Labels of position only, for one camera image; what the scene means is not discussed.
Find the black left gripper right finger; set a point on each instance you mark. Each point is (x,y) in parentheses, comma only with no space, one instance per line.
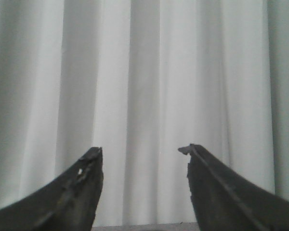
(225,201)

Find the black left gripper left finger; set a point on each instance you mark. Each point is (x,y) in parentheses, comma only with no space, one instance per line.
(68,203)

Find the white pleated curtain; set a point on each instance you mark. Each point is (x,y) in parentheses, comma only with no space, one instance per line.
(141,78)

